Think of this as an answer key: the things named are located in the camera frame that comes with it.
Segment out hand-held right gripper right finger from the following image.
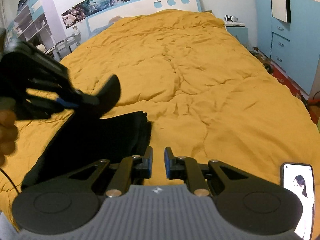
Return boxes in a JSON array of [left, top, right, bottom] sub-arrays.
[[164, 146, 284, 196]]

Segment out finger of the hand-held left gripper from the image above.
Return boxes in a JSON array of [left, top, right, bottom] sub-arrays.
[[25, 79, 101, 113]]

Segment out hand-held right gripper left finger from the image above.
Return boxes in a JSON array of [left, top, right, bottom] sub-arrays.
[[69, 146, 153, 196]]

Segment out black pants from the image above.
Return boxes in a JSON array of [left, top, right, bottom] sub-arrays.
[[21, 74, 153, 190]]

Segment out person's left hand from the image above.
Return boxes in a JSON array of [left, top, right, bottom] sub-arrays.
[[0, 110, 19, 165]]

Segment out white and blue bookshelf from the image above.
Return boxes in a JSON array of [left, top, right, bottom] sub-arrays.
[[7, 0, 54, 53]]

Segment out grey trolley cart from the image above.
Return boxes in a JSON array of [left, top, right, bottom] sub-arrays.
[[54, 31, 81, 60]]

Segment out blue pillow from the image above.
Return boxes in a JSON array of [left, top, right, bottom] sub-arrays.
[[91, 17, 123, 37]]

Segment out yellow quilted blanket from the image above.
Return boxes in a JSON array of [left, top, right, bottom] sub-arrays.
[[0, 9, 318, 230]]

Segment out white and blue headboard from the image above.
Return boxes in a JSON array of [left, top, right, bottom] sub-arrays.
[[86, 0, 200, 34]]

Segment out black smartphone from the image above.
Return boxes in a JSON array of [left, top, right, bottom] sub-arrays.
[[280, 162, 314, 240]]

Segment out red floor mat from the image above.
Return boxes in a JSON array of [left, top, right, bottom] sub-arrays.
[[271, 65, 310, 98]]

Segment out blue nightstand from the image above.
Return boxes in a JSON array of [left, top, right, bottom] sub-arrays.
[[225, 21, 249, 47]]

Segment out blue and white wardrobe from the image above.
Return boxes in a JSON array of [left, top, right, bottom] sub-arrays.
[[252, 0, 320, 95]]

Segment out white panel with black edge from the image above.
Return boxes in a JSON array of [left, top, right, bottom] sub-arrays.
[[268, 0, 292, 23]]

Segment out black cable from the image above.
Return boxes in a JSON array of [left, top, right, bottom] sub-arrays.
[[0, 167, 21, 195]]

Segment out anime wall poster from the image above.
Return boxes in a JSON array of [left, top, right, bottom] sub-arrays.
[[61, 0, 138, 29]]

